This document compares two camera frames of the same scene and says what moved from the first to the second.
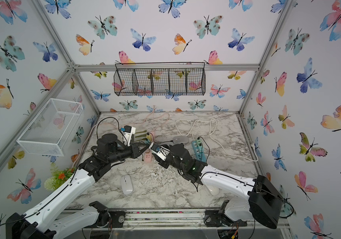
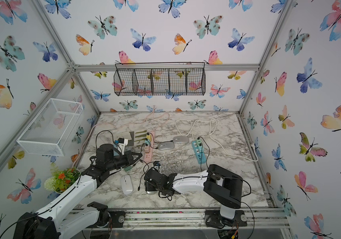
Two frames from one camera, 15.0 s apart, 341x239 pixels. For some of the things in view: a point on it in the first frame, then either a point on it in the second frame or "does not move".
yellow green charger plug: (149, 137) does not move
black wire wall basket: (159, 78) does not move
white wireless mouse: (126, 184) does not move
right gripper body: (171, 162) → (148, 187)
